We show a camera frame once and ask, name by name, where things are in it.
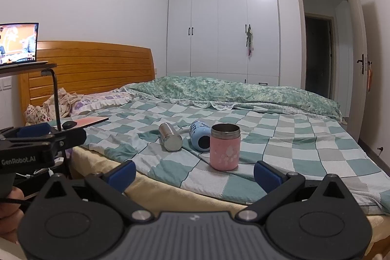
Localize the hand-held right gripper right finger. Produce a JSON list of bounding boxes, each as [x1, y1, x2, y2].
[[234, 160, 361, 222]]

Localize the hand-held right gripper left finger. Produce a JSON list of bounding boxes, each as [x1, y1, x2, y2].
[[29, 160, 154, 222]]

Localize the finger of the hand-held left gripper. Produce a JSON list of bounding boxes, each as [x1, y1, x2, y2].
[[0, 122, 52, 142], [50, 128, 87, 157]]

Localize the stainless steel cup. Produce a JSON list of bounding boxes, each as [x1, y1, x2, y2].
[[158, 122, 184, 152]]

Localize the blue patterned cup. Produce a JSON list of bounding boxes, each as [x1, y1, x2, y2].
[[188, 120, 212, 153]]

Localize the pink cup with steel rim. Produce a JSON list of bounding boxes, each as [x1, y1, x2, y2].
[[209, 123, 241, 172]]

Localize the person's left hand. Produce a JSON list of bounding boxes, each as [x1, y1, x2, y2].
[[0, 186, 26, 244]]

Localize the floral clothes pile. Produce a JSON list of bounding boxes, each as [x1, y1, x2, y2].
[[25, 87, 86, 124]]

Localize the pink mouse pad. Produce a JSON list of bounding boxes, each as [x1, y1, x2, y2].
[[71, 116, 109, 128]]

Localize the green checkered bed sheet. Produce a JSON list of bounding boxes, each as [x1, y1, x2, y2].
[[71, 97, 390, 206]]

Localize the black bedside stand table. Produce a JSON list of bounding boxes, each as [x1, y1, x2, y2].
[[0, 63, 75, 198]]

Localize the purple floral pillow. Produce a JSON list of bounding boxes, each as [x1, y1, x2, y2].
[[71, 91, 135, 118]]

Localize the yellow mattress cover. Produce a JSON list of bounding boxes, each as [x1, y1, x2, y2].
[[71, 145, 390, 250]]

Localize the wooden headboard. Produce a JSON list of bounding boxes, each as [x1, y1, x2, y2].
[[19, 41, 156, 124]]

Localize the green floral quilt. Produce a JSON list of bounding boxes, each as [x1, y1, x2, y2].
[[120, 75, 342, 122]]

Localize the laptop with lit screen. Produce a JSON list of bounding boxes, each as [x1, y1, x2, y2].
[[0, 23, 49, 67]]

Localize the white wardrobe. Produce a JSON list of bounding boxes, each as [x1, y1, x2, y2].
[[166, 0, 281, 87]]

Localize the white door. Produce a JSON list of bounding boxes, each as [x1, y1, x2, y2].
[[347, 0, 370, 143]]

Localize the white cable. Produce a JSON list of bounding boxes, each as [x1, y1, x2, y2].
[[15, 167, 57, 180]]

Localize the hanging charm on wardrobe handle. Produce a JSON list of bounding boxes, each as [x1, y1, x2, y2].
[[244, 24, 255, 59]]

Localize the door frame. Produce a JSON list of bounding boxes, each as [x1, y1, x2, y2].
[[296, 0, 350, 103]]

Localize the orange hanging strap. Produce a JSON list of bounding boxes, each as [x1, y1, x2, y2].
[[367, 60, 374, 94]]

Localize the dark door handle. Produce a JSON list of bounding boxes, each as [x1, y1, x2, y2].
[[356, 53, 366, 75]]

